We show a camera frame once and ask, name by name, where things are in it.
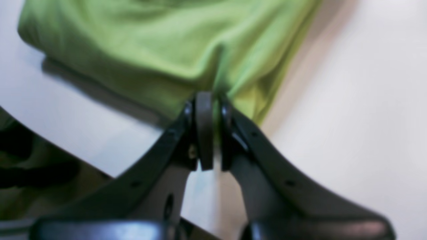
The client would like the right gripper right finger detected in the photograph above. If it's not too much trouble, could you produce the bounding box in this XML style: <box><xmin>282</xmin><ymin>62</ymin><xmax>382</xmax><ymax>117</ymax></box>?
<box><xmin>220</xmin><ymin>97</ymin><xmax>396</xmax><ymax>240</ymax></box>

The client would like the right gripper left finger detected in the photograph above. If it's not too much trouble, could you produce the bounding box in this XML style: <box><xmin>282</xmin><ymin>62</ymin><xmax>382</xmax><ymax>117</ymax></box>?
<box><xmin>30</xmin><ymin>92</ymin><xmax>213</xmax><ymax>240</ymax></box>

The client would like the green T-shirt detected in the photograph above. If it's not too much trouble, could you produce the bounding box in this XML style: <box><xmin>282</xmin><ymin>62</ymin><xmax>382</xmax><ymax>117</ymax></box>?
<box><xmin>17</xmin><ymin>0</ymin><xmax>322</xmax><ymax>124</ymax></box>

